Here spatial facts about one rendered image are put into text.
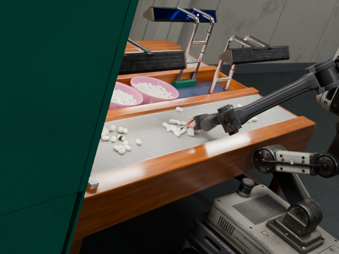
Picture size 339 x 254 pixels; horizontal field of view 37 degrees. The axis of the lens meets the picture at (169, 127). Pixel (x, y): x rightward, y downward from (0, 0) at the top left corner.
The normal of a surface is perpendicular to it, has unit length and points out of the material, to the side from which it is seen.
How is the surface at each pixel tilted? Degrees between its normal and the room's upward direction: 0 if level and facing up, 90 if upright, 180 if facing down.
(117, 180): 0
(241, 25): 90
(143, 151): 0
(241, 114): 69
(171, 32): 90
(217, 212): 90
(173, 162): 0
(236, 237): 90
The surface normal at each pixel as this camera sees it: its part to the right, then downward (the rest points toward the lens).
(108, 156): 0.29, -0.86
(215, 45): 0.65, 0.50
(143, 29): -0.70, 0.10
